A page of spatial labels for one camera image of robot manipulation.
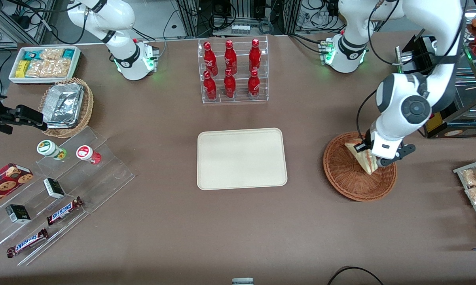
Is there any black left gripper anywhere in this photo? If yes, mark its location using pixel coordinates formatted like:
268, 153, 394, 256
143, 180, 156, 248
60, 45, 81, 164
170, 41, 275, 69
354, 133, 375, 154

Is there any triangular sandwich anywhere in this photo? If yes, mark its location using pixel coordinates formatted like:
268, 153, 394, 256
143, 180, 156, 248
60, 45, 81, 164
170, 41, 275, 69
345, 139, 379, 175

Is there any brown round wicker basket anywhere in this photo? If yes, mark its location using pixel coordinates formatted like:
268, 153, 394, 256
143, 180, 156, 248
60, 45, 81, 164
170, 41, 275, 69
323, 131, 398, 202

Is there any light wicker basket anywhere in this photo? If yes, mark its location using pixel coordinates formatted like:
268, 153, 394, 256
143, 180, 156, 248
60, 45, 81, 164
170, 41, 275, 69
38, 78, 94, 139

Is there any tray of packaged snacks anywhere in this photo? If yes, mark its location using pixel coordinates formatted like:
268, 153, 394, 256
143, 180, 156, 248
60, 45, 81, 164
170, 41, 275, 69
453, 158, 476, 243

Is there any beige plastic serving tray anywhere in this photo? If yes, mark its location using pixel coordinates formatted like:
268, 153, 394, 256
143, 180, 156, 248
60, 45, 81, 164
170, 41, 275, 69
197, 127, 288, 191

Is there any silver foil container stack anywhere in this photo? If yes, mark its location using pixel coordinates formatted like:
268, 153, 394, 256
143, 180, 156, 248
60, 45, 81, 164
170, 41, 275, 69
43, 83, 85, 129

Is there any green lid white cup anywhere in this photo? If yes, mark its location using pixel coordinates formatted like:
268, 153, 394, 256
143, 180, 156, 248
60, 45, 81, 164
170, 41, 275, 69
36, 140, 67, 160

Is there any clear bag of crackers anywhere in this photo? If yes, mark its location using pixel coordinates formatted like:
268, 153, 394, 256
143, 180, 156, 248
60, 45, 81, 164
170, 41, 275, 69
25, 59, 71, 78
40, 48, 65, 61

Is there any red lid white cup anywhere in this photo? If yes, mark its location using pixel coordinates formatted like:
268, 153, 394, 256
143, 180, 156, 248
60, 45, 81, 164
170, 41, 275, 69
76, 145, 102, 165

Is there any white rectangular snack bin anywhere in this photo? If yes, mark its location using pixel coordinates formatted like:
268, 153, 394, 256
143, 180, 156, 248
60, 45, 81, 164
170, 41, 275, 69
8, 46, 82, 85

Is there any red cookie box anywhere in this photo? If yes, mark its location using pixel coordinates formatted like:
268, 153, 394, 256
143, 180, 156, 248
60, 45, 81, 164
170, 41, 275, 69
0, 163, 34, 211

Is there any small black box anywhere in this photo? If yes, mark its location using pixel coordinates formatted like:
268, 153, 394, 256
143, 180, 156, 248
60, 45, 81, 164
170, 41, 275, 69
43, 178, 66, 199
5, 204, 32, 224

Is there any clear acrylic stepped stand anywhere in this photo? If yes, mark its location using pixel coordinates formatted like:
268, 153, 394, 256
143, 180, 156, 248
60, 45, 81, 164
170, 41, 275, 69
0, 126, 136, 266

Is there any black food warmer appliance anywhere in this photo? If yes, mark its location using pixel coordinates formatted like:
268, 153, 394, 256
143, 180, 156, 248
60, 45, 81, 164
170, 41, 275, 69
395, 0, 476, 139

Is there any Snickers chocolate bar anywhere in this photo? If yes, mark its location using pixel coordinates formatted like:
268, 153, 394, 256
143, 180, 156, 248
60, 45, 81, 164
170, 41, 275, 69
6, 228, 49, 258
46, 196, 84, 226

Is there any red cola bottle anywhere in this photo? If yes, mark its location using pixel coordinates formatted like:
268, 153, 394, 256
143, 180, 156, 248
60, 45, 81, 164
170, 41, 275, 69
203, 71, 218, 101
203, 42, 218, 76
224, 40, 237, 75
248, 70, 260, 97
249, 38, 262, 72
224, 69, 237, 99

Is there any clear acrylic bottle rack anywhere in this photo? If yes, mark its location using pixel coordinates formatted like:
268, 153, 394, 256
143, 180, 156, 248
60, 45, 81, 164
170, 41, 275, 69
197, 36, 269, 104

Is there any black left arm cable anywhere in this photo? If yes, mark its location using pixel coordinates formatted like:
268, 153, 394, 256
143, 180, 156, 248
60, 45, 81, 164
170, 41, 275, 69
356, 0, 466, 145

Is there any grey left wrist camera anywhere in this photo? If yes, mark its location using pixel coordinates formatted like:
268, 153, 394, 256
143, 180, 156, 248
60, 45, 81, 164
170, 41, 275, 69
377, 144, 416, 167

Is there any black looped cable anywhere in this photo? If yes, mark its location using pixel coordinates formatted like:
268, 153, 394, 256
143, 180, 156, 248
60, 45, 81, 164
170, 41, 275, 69
327, 266, 385, 285

